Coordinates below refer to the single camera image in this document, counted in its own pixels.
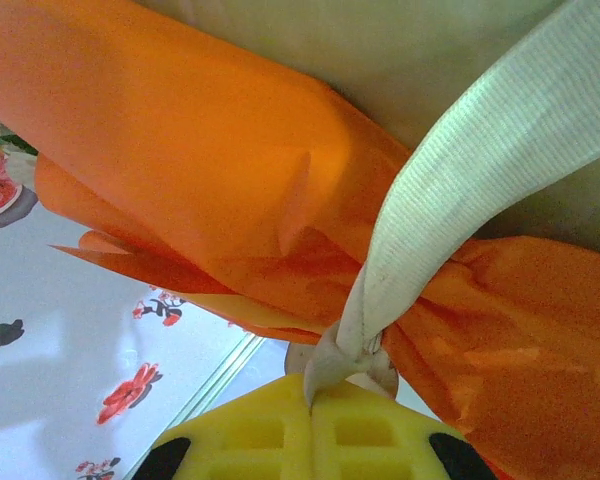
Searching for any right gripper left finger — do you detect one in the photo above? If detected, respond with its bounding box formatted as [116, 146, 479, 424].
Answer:
[132, 373, 312, 480]

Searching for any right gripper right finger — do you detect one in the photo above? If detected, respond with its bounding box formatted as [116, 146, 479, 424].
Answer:
[310, 382, 496, 480]

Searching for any orange wrapping paper sheet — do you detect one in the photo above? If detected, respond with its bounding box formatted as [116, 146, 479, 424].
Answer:
[0, 0, 600, 480]

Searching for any aluminium corner post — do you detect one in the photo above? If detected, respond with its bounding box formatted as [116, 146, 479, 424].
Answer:
[129, 333, 269, 480]

